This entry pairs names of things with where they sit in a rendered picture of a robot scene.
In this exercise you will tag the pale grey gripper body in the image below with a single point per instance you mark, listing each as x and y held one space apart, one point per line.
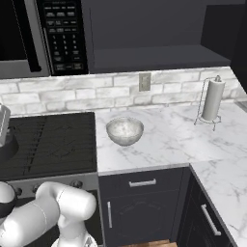
4 123

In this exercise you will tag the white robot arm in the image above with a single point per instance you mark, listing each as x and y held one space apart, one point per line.
38 212

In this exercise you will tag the dark base cabinet door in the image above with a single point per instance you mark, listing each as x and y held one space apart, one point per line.
144 218

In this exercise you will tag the dark corner base cabinet front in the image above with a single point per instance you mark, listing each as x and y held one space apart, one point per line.
196 222

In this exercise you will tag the black and grey stove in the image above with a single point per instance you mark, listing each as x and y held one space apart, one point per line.
51 144

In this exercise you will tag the dark round stove knob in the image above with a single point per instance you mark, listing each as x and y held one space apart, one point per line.
18 192
36 188
76 184

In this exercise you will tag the black and silver microwave oven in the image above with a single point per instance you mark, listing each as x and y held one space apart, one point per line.
64 35

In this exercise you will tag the grey marbled bowl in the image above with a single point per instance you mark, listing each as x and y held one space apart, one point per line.
124 131

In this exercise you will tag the dark drawer front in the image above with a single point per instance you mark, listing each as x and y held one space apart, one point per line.
167 180

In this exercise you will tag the white paper towel roll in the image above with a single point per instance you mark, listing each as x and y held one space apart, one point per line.
213 99

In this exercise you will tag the grey wall outlet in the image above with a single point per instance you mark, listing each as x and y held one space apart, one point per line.
144 81

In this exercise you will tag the dark corner wall cabinet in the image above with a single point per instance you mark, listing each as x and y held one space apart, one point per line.
231 32

